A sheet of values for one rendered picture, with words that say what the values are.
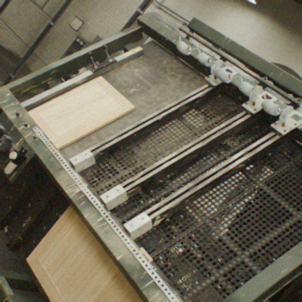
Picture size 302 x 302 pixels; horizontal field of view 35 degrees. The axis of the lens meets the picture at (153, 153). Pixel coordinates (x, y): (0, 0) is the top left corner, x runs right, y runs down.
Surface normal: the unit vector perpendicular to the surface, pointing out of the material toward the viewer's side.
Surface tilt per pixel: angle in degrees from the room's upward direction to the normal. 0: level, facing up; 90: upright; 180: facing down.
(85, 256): 90
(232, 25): 90
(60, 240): 90
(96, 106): 58
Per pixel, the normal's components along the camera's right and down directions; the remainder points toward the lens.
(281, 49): -0.52, -0.32
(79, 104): -0.11, -0.69
